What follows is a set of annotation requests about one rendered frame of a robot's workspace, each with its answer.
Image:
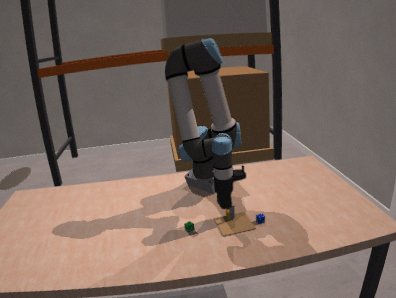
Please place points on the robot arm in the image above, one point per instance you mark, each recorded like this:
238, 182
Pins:
200, 143

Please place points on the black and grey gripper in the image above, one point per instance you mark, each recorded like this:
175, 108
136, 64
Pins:
223, 185

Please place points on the tan flat mat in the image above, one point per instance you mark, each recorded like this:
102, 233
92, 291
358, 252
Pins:
241, 223

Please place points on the green die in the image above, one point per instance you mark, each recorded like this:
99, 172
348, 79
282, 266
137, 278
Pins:
189, 226

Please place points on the blue die with white pips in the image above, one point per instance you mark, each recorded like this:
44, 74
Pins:
260, 218

